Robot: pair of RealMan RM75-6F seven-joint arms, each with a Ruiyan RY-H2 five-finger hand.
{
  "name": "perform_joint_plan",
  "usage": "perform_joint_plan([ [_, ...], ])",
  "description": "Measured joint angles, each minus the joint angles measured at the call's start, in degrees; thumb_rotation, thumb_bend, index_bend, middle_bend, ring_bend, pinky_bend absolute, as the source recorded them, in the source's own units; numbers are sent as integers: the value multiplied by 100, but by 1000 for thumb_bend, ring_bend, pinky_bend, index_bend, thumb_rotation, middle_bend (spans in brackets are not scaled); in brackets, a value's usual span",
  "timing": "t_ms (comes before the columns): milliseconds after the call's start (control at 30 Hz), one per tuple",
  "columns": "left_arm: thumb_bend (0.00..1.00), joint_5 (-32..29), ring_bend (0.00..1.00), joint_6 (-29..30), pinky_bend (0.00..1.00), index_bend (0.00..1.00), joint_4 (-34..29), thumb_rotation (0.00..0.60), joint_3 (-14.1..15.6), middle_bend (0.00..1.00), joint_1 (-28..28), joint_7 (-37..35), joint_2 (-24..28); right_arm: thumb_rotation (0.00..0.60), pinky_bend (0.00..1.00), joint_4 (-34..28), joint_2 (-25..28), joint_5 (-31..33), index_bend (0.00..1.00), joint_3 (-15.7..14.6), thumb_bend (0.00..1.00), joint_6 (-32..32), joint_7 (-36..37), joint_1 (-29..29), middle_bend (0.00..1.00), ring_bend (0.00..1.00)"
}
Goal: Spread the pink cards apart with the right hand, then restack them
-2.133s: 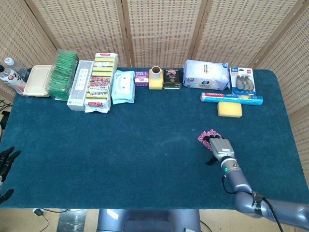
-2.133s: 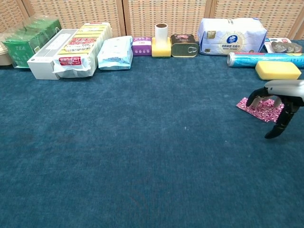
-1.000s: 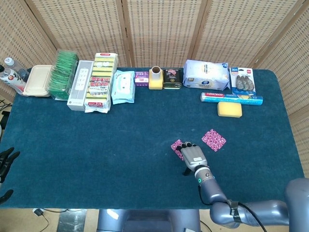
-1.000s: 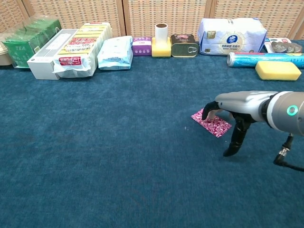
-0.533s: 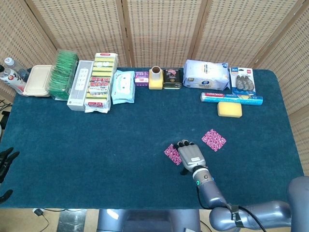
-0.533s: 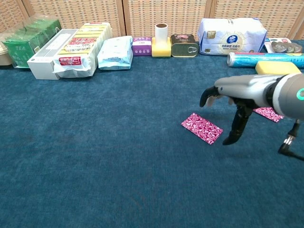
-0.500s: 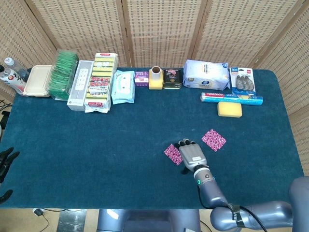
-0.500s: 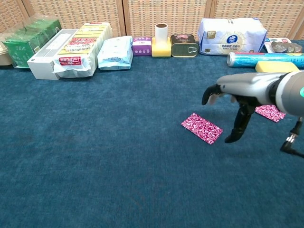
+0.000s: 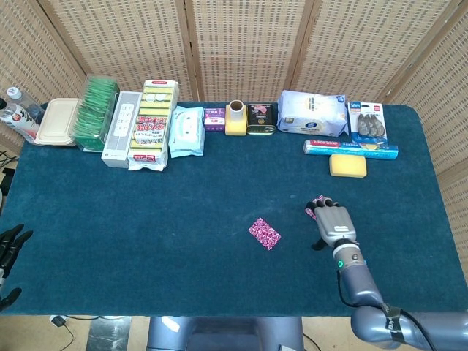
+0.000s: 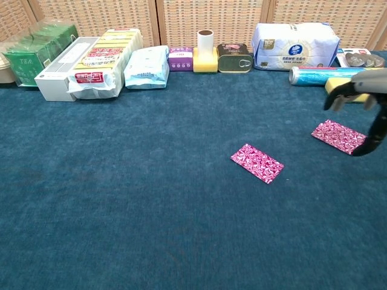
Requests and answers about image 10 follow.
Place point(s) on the large white tissue pack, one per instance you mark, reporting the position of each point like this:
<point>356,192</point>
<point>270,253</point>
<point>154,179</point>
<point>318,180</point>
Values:
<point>296,48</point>

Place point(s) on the white roll with cardboard core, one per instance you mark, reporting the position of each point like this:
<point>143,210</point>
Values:
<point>205,42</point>

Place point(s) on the clear box of green tea bags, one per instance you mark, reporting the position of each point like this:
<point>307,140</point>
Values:
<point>30,57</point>

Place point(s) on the small purple box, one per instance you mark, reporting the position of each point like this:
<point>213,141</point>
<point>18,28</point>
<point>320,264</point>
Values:
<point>180,62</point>

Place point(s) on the light blue wet wipes pack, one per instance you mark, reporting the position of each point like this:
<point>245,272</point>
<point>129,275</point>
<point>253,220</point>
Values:
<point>146,68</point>

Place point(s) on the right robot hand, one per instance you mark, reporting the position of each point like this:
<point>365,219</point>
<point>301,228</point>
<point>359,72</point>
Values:
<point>369,83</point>

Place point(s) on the teal table cloth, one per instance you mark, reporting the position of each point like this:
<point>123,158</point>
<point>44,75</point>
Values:
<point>151,181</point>

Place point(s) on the yellow red snack package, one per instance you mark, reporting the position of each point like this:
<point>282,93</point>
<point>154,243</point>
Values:
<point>102,57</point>

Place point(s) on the long white cardboard box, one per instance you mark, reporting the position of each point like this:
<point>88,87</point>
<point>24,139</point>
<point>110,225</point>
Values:
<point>54,78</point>

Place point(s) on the wicker folding screen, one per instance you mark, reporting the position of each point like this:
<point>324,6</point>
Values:
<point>211,18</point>

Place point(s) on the blue cling film roll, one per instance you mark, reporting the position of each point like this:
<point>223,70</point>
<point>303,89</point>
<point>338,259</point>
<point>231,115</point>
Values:
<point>311,76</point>

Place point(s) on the yellow sponge holding roll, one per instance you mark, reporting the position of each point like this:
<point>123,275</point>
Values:
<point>205,65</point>

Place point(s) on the loose yellow sponge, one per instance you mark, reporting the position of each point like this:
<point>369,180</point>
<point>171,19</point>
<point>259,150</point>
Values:
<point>332,83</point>

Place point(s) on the gold luncheon meat can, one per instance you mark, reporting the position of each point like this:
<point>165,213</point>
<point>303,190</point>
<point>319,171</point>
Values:
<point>234,62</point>

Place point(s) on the pink patterned packet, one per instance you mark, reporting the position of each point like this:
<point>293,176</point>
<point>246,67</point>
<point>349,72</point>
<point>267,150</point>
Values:
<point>257,163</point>
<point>335,134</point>

